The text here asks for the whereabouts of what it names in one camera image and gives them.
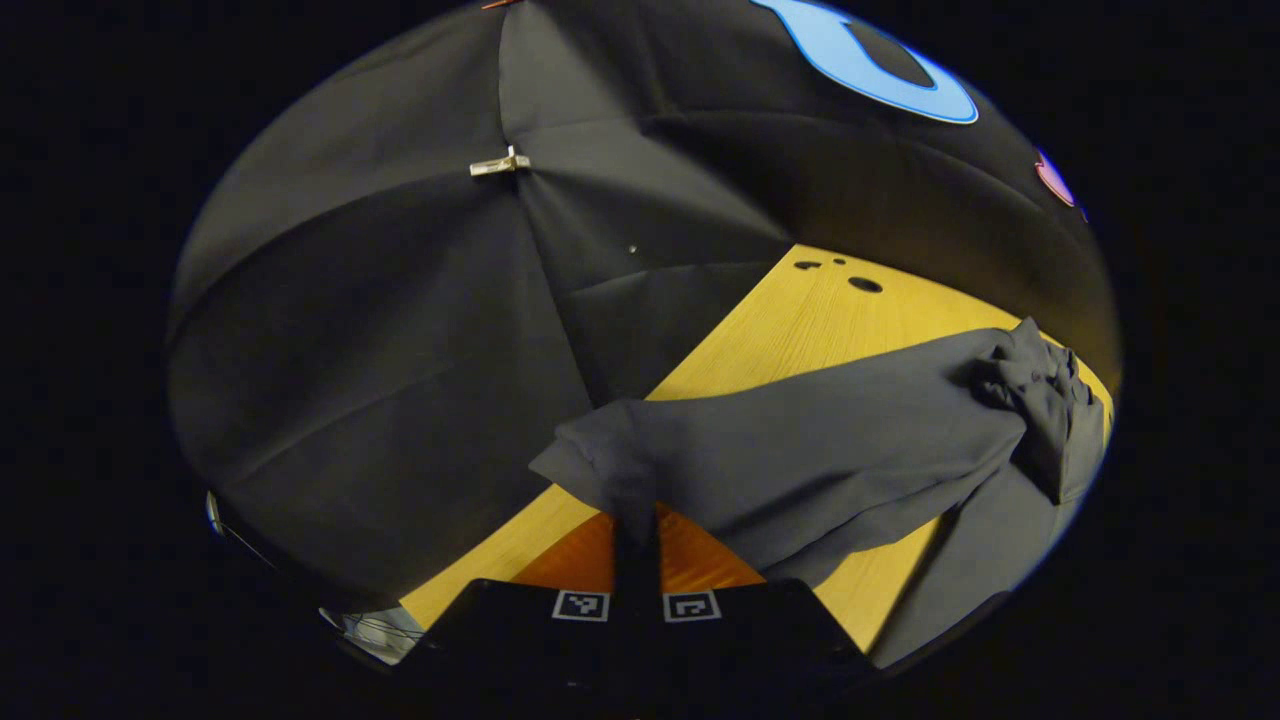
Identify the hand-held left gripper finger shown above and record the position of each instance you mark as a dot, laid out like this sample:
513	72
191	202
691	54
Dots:
650	610
625	610

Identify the grey button shirt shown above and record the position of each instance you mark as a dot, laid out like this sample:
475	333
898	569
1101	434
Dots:
820	450

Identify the black backdrop cloth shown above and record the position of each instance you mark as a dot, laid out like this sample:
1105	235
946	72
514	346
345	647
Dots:
380	350

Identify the small silver cloth clip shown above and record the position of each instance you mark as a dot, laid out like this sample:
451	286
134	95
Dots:
500	163

